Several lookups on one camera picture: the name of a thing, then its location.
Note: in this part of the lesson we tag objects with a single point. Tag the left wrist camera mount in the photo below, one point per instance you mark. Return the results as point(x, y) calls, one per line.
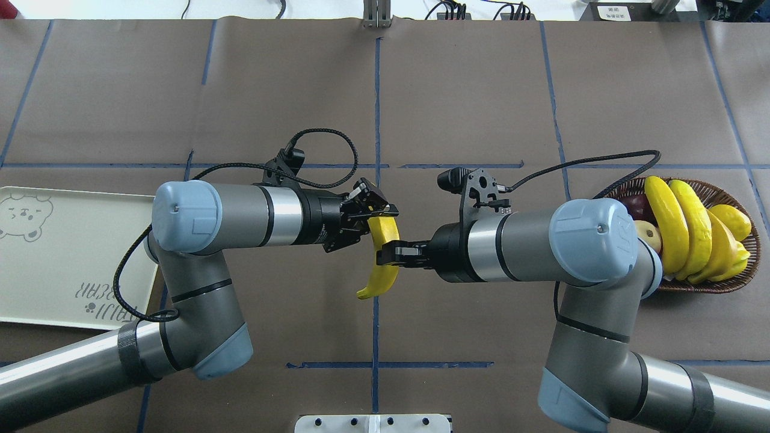
point(285, 167)

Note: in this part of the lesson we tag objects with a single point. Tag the cream bear tray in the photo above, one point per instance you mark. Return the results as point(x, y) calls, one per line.
point(60, 249)

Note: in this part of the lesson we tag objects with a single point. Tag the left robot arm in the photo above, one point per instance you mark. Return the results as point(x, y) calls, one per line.
point(192, 223)

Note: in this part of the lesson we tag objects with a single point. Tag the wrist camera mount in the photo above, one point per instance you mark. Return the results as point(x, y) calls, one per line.
point(285, 167)
point(480, 194)

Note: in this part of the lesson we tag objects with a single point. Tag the yellow banana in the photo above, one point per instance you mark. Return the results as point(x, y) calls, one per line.
point(382, 276)
point(671, 224)
point(699, 228)
point(722, 256)

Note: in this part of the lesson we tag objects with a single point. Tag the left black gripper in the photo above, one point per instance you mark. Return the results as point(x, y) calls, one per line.
point(322, 216)

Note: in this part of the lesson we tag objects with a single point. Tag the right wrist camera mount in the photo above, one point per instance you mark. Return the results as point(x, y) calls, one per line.
point(480, 194)

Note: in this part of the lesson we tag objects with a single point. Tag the brown wicker basket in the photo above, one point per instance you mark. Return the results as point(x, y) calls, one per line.
point(712, 195)

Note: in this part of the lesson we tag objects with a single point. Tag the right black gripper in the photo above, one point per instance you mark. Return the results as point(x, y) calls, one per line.
point(448, 251)

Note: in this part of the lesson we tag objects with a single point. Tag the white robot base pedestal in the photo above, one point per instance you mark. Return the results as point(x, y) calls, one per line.
point(375, 423)

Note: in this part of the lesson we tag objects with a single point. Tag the aluminium frame post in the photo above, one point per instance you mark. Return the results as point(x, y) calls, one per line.
point(377, 14)

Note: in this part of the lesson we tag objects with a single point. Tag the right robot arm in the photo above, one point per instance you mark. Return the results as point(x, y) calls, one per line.
point(590, 376)

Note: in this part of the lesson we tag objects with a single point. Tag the yellow lemon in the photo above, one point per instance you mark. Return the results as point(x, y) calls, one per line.
point(738, 223)

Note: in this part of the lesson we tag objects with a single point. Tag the yellow starfruit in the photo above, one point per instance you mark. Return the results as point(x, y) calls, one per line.
point(740, 264)

